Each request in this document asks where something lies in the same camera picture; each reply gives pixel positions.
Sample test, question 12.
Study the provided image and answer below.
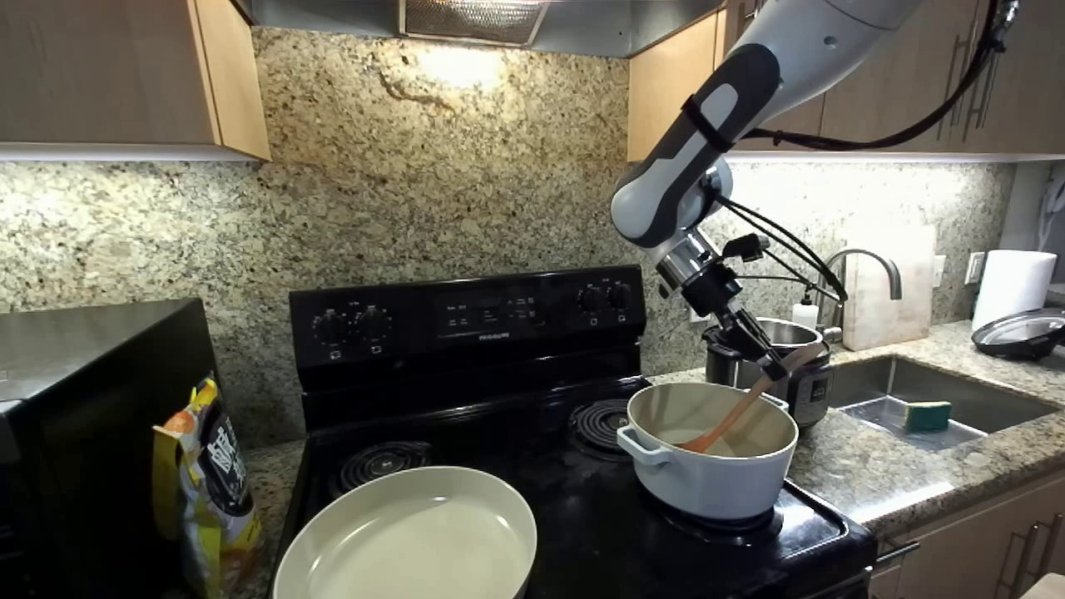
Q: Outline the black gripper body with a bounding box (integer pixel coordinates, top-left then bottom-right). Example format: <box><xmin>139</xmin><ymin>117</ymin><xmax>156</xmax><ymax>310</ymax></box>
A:
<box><xmin>678</xmin><ymin>259</ymin><xmax>789</xmax><ymax>361</ymax></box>

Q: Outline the silver pressure cooker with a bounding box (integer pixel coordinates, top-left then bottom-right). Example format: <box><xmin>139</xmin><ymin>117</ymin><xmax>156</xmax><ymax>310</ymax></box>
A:
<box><xmin>702</xmin><ymin>313</ymin><xmax>836</xmax><ymax>431</ymax></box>

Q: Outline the white soap dispenser bottle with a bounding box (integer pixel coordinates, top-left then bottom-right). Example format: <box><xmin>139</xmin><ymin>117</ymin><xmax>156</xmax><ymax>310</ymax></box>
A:
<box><xmin>789</xmin><ymin>290</ymin><xmax>823</xmax><ymax>329</ymax></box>

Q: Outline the pale cutting board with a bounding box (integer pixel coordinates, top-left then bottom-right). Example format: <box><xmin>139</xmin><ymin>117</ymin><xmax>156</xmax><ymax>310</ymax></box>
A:
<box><xmin>842</xmin><ymin>226</ymin><xmax>937</xmax><ymax>351</ymax></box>

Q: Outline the grey sink tray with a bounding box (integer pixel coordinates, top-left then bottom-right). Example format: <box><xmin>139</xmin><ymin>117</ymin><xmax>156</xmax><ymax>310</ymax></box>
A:
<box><xmin>836</xmin><ymin>392</ymin><xmax>991</xmax><ymax>453</ymax></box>

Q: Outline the curved steel faucet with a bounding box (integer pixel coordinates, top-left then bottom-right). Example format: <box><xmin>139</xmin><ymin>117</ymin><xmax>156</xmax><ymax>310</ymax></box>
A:
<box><xmin>823</xmin><ymin>245</ymin><xmax>906</xmax><ymax>327</ymax></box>

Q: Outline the green yellow sponge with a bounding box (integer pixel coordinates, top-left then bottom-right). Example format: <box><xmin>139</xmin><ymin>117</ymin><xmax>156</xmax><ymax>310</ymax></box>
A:
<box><xmin>903</xmin><ymin>395</ymin><xmax>955</xmax><ymax>436</ymax></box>

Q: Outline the steel kitchen sink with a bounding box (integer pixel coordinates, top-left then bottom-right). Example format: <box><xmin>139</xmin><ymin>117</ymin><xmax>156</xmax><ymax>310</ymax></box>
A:
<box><xmin>827</xmin><ymin>351</ymin><xmax>1063</xmax><ymax>453</ymax></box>

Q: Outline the black pressure cooker lid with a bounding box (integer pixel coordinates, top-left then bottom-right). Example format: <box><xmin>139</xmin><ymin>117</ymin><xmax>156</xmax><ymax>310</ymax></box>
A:
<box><xmin>970</xmin><ymin>305</ymin><xmax>1065</xmax><ymax>361</ymax></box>

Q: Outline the white paper towel roll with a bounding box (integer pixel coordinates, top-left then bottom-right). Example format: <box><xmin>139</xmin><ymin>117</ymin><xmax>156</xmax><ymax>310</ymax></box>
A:
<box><xmin>970</xmin><ymin>245</ymin><xmax>1060</xmax><ymax>333</ymax></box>

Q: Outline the wooden base cabinet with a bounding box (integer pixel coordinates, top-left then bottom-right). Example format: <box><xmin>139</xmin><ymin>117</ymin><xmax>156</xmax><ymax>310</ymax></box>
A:
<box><xmin>868</xmin><ymin>469</ymin><xmax>1065</xmax><ymax>599</ymax></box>

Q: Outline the black electric stove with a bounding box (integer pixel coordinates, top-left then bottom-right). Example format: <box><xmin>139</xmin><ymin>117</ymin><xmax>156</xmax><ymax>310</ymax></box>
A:
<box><xmin>281</xmin><ymin>262</ymin><xmax>887</xmax><ymax>599</ymax></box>

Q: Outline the steel range hood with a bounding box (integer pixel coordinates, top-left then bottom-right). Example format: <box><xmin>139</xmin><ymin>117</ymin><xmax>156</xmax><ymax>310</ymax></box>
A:
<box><xmin>230</xmin><ymin>0</ymin><xmax>728</xmax><ymax>59</ymax></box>

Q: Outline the yellow black snack bag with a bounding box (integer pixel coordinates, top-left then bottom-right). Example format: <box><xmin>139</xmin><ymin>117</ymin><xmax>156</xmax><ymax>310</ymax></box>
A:
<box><xmin>149</xmin><ymin>374</ymin><xmax>268</xmax><ymax>599</ymax></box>

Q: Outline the black microwave oven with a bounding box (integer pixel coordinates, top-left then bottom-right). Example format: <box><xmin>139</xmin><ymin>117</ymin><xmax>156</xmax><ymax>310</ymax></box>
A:
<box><xmin>0</xmin><ymin>295</ymin><xmax>227</xmax><ymax>599</ymax></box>

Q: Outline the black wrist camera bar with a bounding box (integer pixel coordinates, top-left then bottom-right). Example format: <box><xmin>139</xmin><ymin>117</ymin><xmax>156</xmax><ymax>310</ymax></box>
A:
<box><xmin>720</xmin><ymin>230</ymin><xmax>771</xmax><ymax>265</ymax></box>

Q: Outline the white two-handled pot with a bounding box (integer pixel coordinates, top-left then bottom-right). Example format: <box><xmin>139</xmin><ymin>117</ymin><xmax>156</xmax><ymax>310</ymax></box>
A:
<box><xmin>613</xmin><ymin>378</ymin><xmax>803</xmax><ymax>524</ymax></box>

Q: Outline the wooden wall cabinet with handles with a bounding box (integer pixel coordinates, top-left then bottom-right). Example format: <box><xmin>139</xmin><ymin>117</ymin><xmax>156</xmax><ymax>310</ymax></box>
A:
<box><xmin>626</xmin><ymin>0</ymin><xmax>1065</xmax><ymax>167</ymax></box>

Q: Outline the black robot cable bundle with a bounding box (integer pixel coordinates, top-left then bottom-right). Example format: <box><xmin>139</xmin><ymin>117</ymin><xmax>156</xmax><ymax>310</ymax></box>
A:
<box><xmin>709</xmin><ymin>0</ymin><xmax>1026</xmax><ymax>305</ymax></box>

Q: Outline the wooden wall cabinet above microwave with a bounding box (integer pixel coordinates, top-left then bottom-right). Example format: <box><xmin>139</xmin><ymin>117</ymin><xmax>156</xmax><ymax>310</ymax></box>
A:
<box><xmin>0</xmin><ymin>0</ymin><xmax>274</xmax><ymax>164</ymax></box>

